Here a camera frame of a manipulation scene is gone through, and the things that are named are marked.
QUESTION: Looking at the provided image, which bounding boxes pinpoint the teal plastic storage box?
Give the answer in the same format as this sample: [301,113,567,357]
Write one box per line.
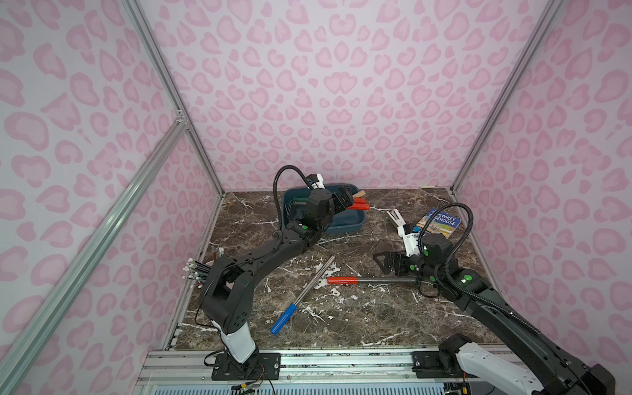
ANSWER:
[281,183,366,235]

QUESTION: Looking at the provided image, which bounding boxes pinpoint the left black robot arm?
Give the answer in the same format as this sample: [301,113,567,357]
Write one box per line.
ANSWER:
[200,185,354,365]

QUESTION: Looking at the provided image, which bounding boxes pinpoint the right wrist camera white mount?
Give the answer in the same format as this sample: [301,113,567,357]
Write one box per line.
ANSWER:
[398,224,421,257]

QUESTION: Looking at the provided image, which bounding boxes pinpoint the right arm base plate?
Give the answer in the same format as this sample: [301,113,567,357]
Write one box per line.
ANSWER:
[411,333,472,379]

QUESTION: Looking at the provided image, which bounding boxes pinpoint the green hoe with red grip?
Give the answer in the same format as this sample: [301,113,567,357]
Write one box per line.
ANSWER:
[290,196,369,211]

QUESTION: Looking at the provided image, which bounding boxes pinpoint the blue treehouse paperback book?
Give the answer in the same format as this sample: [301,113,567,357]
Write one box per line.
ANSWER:
[416,208,462,238]

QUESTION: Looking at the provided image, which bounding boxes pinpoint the chrome tool with blue grip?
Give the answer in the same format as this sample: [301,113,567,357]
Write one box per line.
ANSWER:
[270,255,336,335]

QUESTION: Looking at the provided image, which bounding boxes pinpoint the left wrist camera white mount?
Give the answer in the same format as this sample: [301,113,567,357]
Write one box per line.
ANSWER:
[306,174,325,189]

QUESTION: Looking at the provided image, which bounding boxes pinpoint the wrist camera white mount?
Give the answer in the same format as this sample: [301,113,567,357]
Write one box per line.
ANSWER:
[398,224,421,257]
[306,174,325,189]

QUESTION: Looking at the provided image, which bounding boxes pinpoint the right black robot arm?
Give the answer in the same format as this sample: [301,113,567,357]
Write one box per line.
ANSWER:
[373,234,616,394]

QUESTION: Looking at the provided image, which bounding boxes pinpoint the white stapler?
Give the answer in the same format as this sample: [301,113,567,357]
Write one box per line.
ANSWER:
[387,209,406,228]

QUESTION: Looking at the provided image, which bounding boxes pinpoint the black shovel with red grip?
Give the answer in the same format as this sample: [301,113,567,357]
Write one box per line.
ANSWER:
[327,276,418,285]

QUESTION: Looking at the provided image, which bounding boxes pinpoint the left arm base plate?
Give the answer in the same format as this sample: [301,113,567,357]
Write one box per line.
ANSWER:
[204,350,281,381]

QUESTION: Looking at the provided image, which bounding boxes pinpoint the bundle of pens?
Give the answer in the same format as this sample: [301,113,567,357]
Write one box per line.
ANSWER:
[183,258,211,288]

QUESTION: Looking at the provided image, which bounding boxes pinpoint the aluminium front rail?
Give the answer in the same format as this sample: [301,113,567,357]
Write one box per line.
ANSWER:
[130,347,544,395]

